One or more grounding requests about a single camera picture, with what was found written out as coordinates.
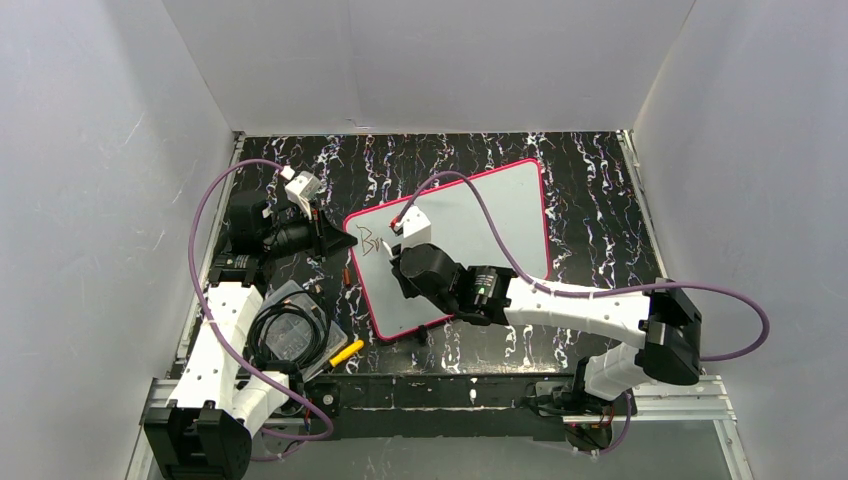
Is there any white marker pen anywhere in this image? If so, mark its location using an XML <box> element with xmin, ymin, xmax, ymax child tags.
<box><xmin>381</xmin><ymin>241</ymin><xmax>395</xmax><ymax>259</ymax></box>

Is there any pink framed whiteboard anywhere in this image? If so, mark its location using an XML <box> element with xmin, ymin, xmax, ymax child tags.
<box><xmin>343</xmin><ymin>159</ymin><xmax>553</xmax><ymax>341</ymax></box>

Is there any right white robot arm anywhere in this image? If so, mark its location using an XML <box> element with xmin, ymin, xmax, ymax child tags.
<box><xmin>390</xmin><ymin>244</ymin><xmax>702</xmax><ymax>402</ymax></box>

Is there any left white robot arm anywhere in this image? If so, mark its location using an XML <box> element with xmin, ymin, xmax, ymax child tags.
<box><xmin>144</xmin><ymin>192</ymin><xmax>356</xmax><ymax>479</ymax></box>

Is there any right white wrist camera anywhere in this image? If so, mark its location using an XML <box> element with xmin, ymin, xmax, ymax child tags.
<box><xmin>390</xmin><ymin>205</ymin><xmax>431</xmax><ymax>249</ymax></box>

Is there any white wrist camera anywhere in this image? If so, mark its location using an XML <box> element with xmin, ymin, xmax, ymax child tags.
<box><xmin>280</xmin><ymin>165</ymin><xmax>322</xmax><ymax>220</ymax></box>
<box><xmin>390</xmin><ymin>205</ymin><xmax>431</xmax><ymax>249</ymax></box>

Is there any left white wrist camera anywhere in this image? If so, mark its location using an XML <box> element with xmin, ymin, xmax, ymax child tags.
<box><xmin>280</xmin><ymin>165</ymin><xmax>322</xmax><ymax>220</ymax></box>

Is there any coiled black cable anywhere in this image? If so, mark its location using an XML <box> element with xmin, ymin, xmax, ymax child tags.
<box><xmin>251</xmin><ymin>291</ymin><xmax>334</xmax><ymax>372</ymax></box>

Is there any yellow handled tool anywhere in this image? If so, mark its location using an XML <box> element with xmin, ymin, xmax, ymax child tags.
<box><xmin>327</xmin><ymin>340</ymin><xmax>365</xmax><ymax>370</ymax></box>

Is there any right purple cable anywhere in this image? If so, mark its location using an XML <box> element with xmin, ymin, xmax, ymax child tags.
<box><xmin>392</xmin><ymin>170</ymin><xmax>772</xmax><ymax>363</ymax></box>

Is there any purple cable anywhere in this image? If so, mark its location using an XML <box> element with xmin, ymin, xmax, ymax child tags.
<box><xmin>392</xmin><ymin>170</ymin><xmax>772</xmax><ymax>363</ymax></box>
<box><xmin>188</xmin><ymin>158</ymin><xmax>335</xmax><ymax>463</ymax></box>

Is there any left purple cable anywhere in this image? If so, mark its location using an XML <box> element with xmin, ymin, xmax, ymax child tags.
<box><xmin>188</xmin><ymin>158</ymin><xmax>335</xmax><ymax>463</ymax></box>

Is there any aluminium frame rail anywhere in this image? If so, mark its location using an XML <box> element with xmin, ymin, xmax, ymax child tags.
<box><xmin>138</xmin><ymin>376</ymin><xmax>738</xmax><ymax>425</ymax></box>

